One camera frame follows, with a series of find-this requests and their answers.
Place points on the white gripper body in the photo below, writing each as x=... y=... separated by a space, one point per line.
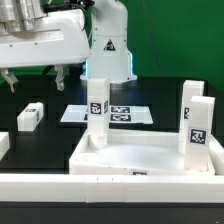
x=58 y=38

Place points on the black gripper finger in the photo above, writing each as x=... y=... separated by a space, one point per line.
x=10 y=78
x=59 y=77

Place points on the white desk top tray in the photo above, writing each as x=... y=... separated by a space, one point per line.
x=132 y=152

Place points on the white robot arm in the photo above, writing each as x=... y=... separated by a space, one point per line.
x=93 y=32

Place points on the fiducial marker sheet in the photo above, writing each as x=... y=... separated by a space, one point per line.
x=117 y=114

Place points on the white left fence block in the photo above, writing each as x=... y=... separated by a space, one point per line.
x=4 y=143

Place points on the white fence block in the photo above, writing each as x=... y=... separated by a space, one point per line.
x=4 y=143
x=216 y=152

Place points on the white right fence block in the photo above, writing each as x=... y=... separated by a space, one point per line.
x=216 y=152

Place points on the white front fence wall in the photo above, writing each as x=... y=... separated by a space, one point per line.
x=121 y=188

